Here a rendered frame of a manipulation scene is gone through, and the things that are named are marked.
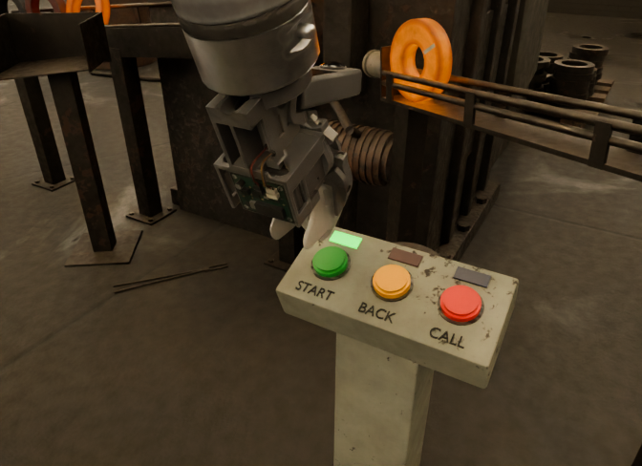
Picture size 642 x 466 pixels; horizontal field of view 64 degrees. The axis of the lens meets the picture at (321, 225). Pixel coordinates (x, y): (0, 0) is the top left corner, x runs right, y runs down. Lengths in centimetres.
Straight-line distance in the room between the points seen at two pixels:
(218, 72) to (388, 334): 31
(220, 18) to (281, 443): 96
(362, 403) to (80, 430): 78
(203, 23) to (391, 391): 43
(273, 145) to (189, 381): 98
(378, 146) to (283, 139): 75
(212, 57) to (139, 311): 124
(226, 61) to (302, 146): 10
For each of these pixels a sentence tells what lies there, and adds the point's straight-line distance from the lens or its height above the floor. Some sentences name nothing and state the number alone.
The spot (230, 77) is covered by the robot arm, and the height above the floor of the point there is 85.
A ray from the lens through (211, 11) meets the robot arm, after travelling 34.
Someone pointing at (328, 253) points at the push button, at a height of 61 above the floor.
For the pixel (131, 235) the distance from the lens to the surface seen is 190.
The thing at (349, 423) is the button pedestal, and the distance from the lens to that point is 69.
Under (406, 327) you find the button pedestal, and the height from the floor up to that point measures 59.
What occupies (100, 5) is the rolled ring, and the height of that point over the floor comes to 71.
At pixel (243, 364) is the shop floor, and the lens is 133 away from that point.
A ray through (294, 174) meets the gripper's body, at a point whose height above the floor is 77.
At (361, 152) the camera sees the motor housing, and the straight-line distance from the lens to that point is 116.
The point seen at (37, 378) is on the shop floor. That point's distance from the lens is 145.
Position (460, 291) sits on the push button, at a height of 61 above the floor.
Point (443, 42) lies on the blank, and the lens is 102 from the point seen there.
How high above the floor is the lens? 94
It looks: 30 degrees down
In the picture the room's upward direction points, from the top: straight up
